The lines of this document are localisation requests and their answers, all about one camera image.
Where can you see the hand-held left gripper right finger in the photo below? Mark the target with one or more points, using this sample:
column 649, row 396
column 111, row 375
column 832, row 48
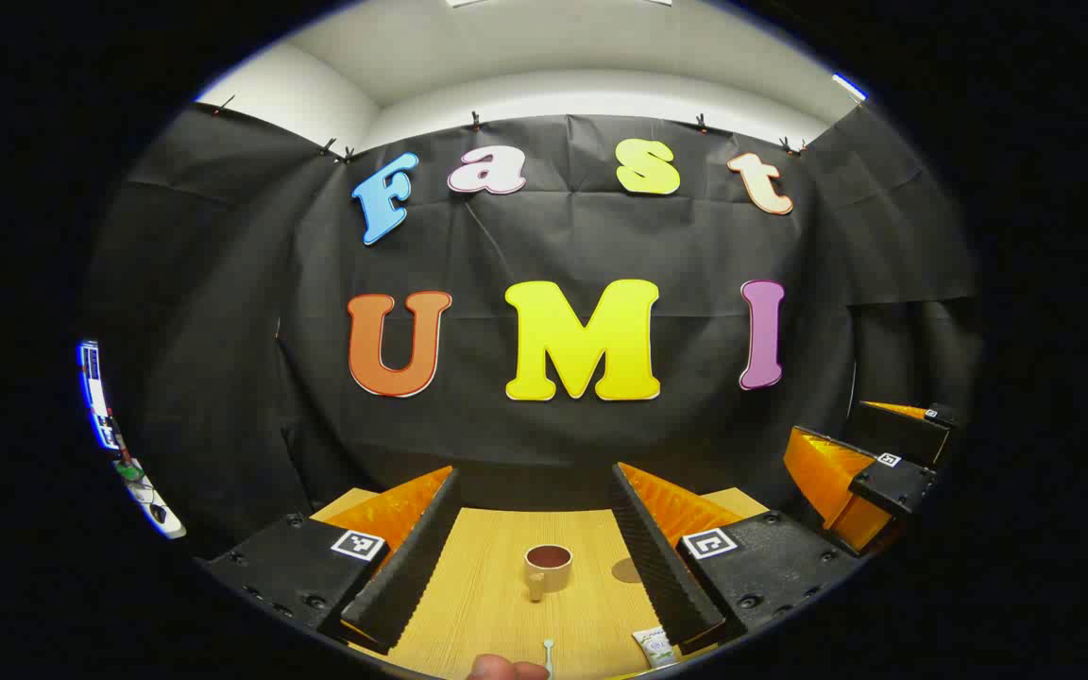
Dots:
column 662, row 576

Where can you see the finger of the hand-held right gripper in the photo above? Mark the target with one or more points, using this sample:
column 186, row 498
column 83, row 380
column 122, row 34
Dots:
column 893, row 486
column 898, row 430

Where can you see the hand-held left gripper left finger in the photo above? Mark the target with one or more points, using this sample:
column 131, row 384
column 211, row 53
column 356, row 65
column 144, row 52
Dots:
column 412, row 567

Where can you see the round brown coaster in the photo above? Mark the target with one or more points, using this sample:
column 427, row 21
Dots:
column 626, row 570

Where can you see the white toothpaste tube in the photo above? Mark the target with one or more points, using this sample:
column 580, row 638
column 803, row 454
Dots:
column 655, row 647

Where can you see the beige cup with brown inside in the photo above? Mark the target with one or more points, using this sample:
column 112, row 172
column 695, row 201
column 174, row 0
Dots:
column 549, row 571

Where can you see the pale green toothbrush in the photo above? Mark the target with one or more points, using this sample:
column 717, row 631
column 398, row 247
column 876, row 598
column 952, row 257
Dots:
column 549, row 647

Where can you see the wooden desktop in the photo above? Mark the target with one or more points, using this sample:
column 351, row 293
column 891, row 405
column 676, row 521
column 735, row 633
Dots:
column 487, row 586

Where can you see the cluttered white side desk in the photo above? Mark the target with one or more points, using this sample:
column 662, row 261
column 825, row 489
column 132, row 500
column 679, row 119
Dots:
column 152, row 501

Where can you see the black backdrop cloth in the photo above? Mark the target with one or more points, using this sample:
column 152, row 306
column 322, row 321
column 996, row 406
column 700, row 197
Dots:
column 506, row 246

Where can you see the ceiling light panel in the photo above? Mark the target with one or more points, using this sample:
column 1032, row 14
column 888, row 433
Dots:
column 849, row 86

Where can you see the computer monitor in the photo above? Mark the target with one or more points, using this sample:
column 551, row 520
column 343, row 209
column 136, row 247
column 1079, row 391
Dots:
column 91, row 387

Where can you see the row of black clips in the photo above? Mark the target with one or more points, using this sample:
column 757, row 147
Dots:
column 475, row 121

